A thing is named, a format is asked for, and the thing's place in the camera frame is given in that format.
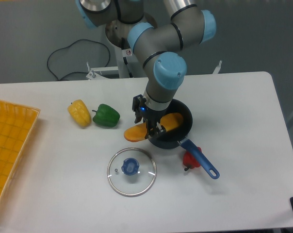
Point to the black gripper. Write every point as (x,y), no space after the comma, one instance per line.
(151,112)

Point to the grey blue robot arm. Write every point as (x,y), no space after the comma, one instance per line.
(156,49)

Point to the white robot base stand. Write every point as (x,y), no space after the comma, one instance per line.
(127,64)

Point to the dark blue pot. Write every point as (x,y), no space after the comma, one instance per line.
(178,137)

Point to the green bell pepper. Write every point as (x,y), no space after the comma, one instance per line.
(106,116)

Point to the glass lid blue knob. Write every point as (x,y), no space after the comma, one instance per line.
(131,172)

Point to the yellow bell pepper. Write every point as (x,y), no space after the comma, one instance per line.
(79,112)

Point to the yellow woven basket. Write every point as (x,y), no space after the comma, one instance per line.
(16,124)

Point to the white bracket behind table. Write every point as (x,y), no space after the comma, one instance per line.
(217,68)

